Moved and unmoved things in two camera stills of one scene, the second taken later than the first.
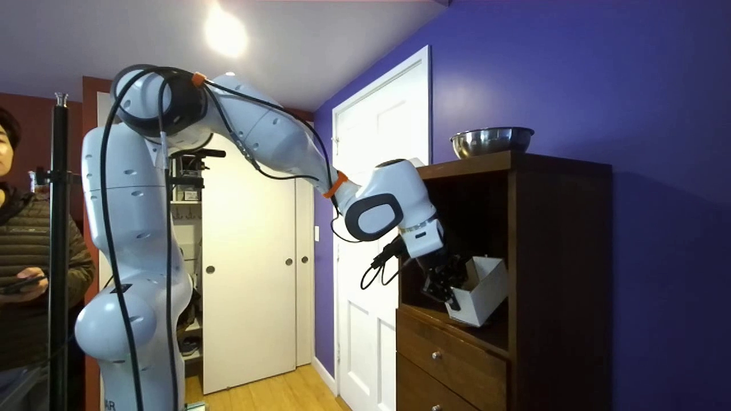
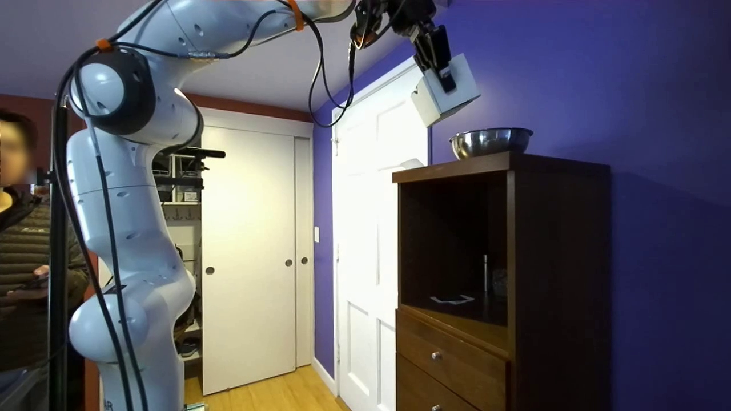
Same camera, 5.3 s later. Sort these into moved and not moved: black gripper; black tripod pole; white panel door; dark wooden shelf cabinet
Moved: black gripper
Not moved: white panel door; black tripod pole; dark wooden shelf cabinet
